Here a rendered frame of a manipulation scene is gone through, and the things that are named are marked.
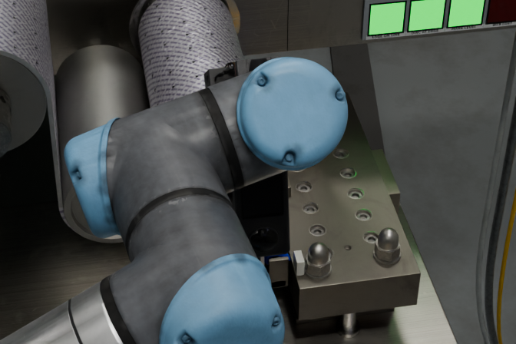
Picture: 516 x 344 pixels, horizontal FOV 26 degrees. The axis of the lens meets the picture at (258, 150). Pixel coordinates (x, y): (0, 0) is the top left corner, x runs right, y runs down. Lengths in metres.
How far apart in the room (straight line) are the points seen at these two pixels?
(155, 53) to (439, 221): 1.79
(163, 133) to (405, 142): 2.58
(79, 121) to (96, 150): 0.63
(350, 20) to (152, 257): 0.99
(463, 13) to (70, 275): 0.69
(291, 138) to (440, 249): 2.26
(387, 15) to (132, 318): 1.03
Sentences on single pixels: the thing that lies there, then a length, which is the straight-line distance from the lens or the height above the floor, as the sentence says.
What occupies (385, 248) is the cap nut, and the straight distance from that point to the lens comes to 1.45.
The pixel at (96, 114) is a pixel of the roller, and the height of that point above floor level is 1.23.
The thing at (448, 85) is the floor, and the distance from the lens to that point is 3.55.
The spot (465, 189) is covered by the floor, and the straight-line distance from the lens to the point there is 3.17.
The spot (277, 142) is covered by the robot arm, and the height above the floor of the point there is 1.60.
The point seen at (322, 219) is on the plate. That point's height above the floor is 1.03.
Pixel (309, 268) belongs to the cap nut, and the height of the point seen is 1.04.
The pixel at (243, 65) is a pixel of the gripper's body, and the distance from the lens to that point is 0.90.
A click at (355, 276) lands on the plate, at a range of 1.45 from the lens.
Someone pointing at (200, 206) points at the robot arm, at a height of 1.60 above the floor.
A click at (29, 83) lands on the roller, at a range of 1.23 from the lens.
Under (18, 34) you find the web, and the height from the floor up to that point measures 1.39.
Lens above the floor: 2.07
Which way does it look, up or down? 40 degrees down
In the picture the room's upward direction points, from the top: straight up
